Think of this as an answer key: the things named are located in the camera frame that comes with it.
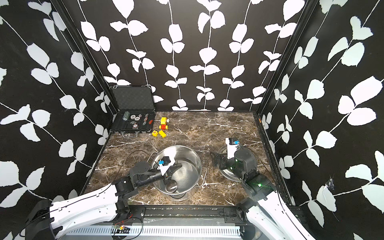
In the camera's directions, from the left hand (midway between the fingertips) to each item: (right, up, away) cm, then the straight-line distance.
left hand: (180, 162), depth 70 cm
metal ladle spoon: (-6, -16, +10) cm, 19 cm away
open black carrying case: (-41, +30, +45) cm, 68 cm away
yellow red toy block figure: (-17, +20, +37) cm, 45 cm away
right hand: (+18, +6, +2) cm, 19 cm away
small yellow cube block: (-22, +12, +34) cm, 42 cm away
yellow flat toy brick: (-17, +12, +37) cm, 43 cm away
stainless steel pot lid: (+26, -11, +18) cm, 33 cm away
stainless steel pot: (+2, -13, +17) cm, 21 cm away
